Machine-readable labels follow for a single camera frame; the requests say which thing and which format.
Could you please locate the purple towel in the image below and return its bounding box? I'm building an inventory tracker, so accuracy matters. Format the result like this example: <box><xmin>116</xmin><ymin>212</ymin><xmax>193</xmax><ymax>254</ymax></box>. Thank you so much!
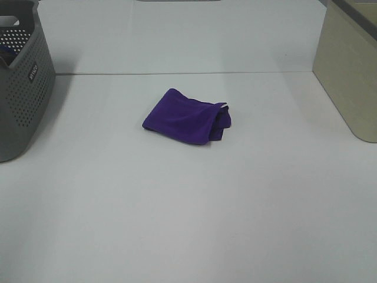
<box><xmin>142</xmin><ymin>88</ymin><xmax>232</xmax><ymax>145</ymax></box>

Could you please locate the grey perforated laundry basket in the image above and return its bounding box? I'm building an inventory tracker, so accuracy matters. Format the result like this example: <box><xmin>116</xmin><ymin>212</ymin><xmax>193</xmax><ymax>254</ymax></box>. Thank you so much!
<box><xmin>1</xmin><ymin>1</ymin><xmax>55</xmax><ymax>162</ymax></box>

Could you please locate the beige plastic bin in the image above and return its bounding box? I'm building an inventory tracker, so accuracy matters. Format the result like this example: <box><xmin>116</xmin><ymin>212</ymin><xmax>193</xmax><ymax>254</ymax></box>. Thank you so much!
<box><xmin>313</xmin><ymin>1</ymin><xmax>376</xmax><ymax>143</ymax></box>

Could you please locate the dark cloth inside basket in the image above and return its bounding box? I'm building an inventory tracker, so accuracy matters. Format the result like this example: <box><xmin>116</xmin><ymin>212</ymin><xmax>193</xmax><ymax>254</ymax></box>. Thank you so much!
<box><xmin>0</xmin><ymin>45</ymin><xmax>18</xmax><ymax>65</ymax></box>

